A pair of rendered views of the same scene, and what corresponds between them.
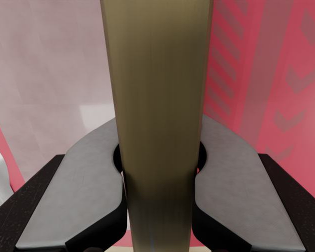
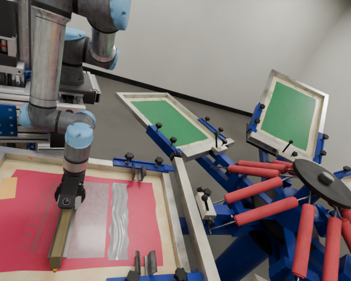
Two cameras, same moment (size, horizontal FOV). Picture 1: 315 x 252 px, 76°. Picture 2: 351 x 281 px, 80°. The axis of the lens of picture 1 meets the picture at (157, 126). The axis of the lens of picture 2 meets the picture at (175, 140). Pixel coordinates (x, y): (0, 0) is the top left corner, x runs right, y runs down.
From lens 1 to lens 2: 0.80 m
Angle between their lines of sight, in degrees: 32
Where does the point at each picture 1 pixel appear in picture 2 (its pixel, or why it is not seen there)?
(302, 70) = (34, 218)
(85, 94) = (84, 216)
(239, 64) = (49, 219)
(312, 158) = (30, 198)
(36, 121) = (98, 211)
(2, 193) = (114, 194)
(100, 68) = (79, 220)
